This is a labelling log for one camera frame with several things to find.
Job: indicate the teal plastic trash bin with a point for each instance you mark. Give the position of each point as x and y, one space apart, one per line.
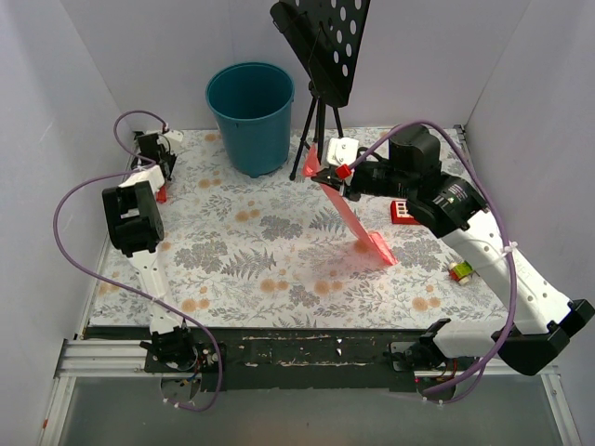
252 105

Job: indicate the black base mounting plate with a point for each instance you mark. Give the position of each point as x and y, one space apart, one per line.
256 358

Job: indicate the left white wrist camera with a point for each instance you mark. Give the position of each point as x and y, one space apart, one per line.
174 137

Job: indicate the red toy calculator block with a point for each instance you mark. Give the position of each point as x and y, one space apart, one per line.
399 214

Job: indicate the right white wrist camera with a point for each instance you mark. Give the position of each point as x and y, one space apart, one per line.
339 154

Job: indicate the red plastic trash bag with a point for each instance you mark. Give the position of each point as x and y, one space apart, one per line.
371 240

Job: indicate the floral patterned table mat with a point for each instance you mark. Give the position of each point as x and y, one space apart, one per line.
273 251

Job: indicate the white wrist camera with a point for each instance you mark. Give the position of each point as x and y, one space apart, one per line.
174 137
339 154

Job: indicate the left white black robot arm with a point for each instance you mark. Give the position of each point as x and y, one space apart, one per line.
136 229

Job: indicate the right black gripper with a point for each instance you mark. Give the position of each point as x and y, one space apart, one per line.
344 181

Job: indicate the black perforated music stand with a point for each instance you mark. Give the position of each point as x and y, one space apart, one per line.
326 37

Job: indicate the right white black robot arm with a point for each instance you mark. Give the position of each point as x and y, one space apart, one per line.
541 320

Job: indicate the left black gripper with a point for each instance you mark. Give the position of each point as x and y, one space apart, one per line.
152 149

